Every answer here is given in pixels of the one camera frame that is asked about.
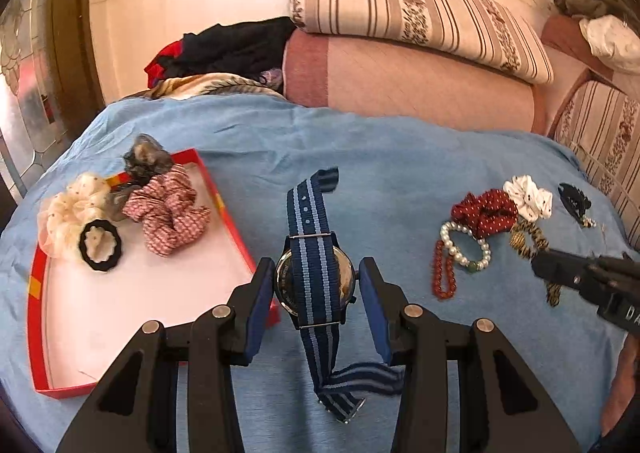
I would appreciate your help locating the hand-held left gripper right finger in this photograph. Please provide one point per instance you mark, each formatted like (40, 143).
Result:
(375, 313)

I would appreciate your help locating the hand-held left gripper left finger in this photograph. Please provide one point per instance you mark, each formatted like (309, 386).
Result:
(260, 303)

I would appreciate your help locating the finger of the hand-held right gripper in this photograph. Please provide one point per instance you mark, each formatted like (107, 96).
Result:
(560, 270)

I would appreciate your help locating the red cardboard box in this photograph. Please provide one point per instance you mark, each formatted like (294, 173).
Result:
(150, 293)

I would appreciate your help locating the person's right hand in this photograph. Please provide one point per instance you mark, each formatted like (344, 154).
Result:
(620, 383)

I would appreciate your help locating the black hair clip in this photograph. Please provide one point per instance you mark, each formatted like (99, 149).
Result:
(572, 198)

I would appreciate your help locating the white dotted scrunchie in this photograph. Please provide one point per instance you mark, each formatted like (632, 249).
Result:
(530, 198)

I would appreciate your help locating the dark red dotted scrunchie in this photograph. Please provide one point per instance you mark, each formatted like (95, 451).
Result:
(500, 218)

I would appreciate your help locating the red white patterned scrunchie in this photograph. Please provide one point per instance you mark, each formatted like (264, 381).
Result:
(165, 218)

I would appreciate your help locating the blue blanket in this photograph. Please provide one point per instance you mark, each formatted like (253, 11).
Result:
(400, 173)

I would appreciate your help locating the striped floral seat cushion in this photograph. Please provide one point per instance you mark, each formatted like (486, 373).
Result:
(600, 133)

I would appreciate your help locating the black rimmed cream scrunchie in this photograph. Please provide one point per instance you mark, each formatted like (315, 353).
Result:
(97, 240)

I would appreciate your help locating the grey brown lace scrunchie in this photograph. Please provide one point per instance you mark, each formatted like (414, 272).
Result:
(147, 160)

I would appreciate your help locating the cream sheer scrunchie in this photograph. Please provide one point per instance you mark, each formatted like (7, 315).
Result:
(70, 213)

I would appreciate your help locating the pink sofa armrest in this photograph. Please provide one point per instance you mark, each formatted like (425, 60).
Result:
(565, 48)

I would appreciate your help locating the cream floral scarf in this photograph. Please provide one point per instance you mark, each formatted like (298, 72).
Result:
(210, 83)

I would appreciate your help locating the white cloth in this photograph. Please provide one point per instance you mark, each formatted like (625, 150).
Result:
(610, 40)

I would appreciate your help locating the pink quilted mattress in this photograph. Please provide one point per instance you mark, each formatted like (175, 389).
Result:
(400, 78)

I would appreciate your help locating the red cloth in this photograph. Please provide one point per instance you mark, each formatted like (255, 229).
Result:
(160, 68)

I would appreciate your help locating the black clothes pile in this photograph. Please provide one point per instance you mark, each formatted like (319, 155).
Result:
(235, 48)

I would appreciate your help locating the olive green cloth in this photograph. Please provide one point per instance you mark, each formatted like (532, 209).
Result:
(585, 0)

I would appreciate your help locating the patterned glass door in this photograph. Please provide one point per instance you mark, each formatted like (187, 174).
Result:
(25, 83)

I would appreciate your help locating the wooden door frame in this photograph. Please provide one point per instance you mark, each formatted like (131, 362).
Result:
(70, 33)

